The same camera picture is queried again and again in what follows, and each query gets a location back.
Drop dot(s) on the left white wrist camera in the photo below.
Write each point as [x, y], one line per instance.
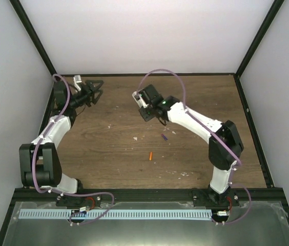
[77, 82]

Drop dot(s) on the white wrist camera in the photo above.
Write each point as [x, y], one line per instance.
[77, 82]
[139, 100]

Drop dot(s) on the orange AAA battery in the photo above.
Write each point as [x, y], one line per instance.
[150, 156]

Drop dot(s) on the light blue slotted cable duct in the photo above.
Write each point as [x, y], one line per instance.
[115, 214]

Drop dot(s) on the grey metal front plate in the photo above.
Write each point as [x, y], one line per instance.
[258, 223]

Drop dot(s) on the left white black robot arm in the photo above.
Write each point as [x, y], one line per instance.
[39, 162]

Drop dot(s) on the black aluminium frame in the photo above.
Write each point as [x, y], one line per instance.
[172, 195]

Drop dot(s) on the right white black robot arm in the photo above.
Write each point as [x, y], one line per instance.
[224, 143]

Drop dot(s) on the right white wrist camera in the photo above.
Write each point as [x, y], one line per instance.
[139, 100]

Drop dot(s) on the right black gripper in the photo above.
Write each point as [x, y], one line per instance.
[145, 117]

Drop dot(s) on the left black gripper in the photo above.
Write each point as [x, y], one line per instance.
[89, 94]

